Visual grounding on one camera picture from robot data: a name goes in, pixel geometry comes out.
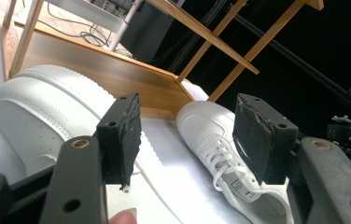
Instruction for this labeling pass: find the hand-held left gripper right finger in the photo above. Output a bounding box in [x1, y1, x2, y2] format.
[232, 92, 300, 185]

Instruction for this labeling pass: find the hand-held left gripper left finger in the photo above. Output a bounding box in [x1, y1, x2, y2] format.
[95, 92, 143, 191]

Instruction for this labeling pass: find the white sneaker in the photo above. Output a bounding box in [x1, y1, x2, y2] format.
[175, 100, 295, 224]
[0, 63, 231, 224]

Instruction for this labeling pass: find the wooden shoe rack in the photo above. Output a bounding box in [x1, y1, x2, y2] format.
[0, 0, 325, 120]

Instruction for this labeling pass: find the black box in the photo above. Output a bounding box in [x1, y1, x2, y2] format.
[119, 0, 185, 63]

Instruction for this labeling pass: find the black floor cable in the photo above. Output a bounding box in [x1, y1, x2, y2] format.
[36, 2, 113, 49]

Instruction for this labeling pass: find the white desk frame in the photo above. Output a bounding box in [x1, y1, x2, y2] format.
[44, 0, 144, 52]

